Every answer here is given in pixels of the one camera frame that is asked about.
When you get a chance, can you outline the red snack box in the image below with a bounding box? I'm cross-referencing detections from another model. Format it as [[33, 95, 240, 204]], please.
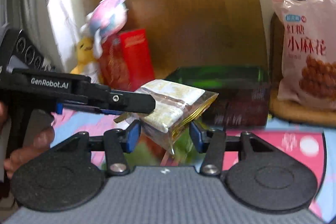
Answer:
[[99, 29, 154, 92]]

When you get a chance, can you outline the yellow duck plush toy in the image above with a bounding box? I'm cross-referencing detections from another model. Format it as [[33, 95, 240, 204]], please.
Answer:
[[71, 37, 103, 84]]

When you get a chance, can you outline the pink fried dough snack bag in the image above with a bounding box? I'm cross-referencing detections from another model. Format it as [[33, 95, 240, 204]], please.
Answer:
[[272, 0, 335, 110]]

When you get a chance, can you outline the brown cardboard box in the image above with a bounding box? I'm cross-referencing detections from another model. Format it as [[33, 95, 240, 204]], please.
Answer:
[[83, 0, 268, 78]]

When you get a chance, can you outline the grey curtain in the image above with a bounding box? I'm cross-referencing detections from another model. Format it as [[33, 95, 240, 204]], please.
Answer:
[[21, 0, 64, 71]]

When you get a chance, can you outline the dark green-topped storage box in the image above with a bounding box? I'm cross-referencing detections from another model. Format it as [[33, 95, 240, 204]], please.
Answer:
[[165, 65, 270, 128]]

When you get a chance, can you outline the clear bag of cream wafers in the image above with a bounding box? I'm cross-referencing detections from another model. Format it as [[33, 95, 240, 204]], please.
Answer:
[[114, 80, 218, 155]]

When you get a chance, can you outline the person's left hand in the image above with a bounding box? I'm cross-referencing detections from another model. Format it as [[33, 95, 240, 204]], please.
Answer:
[[3, 110, 55, 179]]

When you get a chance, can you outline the pink blue plush toy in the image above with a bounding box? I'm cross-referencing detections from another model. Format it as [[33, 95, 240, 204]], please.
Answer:
[[80, 0, 128, 59]]

